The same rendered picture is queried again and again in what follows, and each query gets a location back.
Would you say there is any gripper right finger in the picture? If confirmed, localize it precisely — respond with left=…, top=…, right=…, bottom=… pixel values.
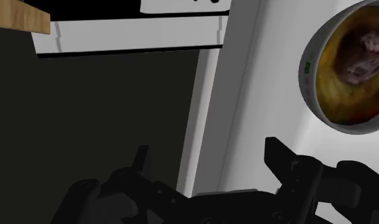
left=263, top=136, right=379, bottom=224

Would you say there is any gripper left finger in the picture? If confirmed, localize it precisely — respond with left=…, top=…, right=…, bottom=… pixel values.
left=50, top=144, right=193, bottom=224

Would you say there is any white bowl with brown food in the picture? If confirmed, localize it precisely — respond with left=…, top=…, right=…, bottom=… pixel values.
left=298, top=0, right=379, bottom=136

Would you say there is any light wooden board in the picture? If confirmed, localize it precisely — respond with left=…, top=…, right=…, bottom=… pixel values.
left=0, top=0, right=51, bottom=35

